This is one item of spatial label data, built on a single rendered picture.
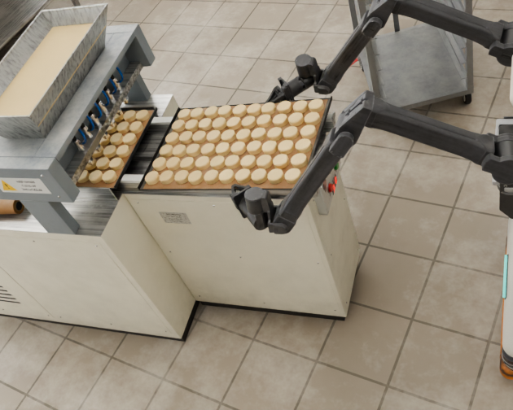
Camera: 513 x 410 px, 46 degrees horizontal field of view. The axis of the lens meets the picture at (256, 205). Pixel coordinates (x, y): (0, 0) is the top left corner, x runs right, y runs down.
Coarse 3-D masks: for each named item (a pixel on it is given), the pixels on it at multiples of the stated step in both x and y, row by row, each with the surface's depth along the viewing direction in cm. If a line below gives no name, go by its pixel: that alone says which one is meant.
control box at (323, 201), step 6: (330, 174) 200; (336, 174) 208; (330, 180) 201; (324, 192) 195; (330, 192) 200; (318, 198) 194; (324, 198) 195; (330, 198) 201; (318, 204) 197; (324, 204) 196; (330, 204) 202; (318, 210) 199; (324, 210) 198
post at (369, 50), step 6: (360, 0) 257; (360, 6) 259; (360, 12) 262; (360, 18) 266; (366, 48) 275; (372, 48) 276; (366, 54) 278; (372, 54) 278; (372, 60) 281; (372, 66) 283; (372, 72) 286; (372, 78) 288; (372, 84) 291; (378, 84) 291; (378, 90) 294; (378, 96) 297
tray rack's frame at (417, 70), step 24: (384, 48) 336; (408, 48) 330; (432, 48) 325; (384, 72) 323; (408, 72) 318; (432, 72) 312; (456, 72) 307; (408, 96) 306; (432, 96) 301; (456, 96) 300
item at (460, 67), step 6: (438, 30) 320; (444, 30) 318; (444, 36) 316; (444, 42) 312; (450, 48) 308; (450, 54) 305; (456, 60) 301; (456, 66) 298; (462, 66) 295; (462, 72) 294; (462, 78) 292
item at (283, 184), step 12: (204, 108) 221; (276, 108) 207; (324, 108) 198; (180, 132) 217; (192, 132) 214; (204, 144) 207; (216, 144) 205; (312, 144) 189; (228, 156) 199; (240, 156) 197; (288, 156) 189; (168, 168) 206; (180, 168) 203; (192, 168) 201; (240, 168) 193; (252, 168) 191; (288, 168) 186; (300, 168) 184; (204, 180) 195
